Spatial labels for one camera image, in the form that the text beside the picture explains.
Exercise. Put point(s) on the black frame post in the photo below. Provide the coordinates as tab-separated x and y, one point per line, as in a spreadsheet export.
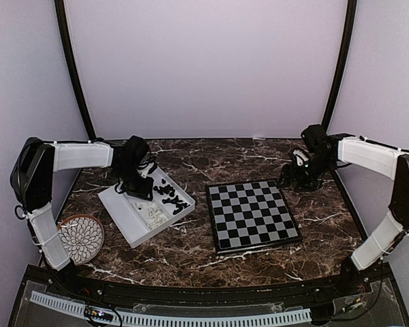
341	63
72	68

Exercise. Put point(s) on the black front rail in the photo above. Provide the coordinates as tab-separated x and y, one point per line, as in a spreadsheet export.
317	292

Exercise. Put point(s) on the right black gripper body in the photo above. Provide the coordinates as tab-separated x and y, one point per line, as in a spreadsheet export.
307	177

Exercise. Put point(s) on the pile of black chess pieces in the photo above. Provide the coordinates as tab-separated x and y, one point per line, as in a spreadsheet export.
170	197

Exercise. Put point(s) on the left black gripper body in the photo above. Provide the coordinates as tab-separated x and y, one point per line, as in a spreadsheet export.
131	182

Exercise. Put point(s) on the white plastic divided tray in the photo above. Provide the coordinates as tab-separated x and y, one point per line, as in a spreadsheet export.
139	220

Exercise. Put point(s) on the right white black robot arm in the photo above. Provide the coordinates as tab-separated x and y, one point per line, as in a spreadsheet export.
329	152

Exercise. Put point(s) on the floral patterned ceramic plate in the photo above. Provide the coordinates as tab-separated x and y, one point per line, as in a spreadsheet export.
82	237

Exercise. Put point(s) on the right black frame post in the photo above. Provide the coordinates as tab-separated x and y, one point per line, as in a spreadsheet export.
341	63

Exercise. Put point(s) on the white slotted cable duct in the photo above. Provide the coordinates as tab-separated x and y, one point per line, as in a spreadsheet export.
164	315

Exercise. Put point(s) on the left black frame post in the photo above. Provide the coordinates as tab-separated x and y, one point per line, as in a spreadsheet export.
72	68

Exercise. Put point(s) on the black white chessboard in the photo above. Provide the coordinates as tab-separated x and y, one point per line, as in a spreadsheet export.
250	215

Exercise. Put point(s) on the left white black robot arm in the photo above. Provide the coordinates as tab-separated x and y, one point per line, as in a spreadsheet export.
31	180

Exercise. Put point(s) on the pile of white chess pieces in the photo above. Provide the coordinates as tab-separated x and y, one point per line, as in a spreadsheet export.
151	214

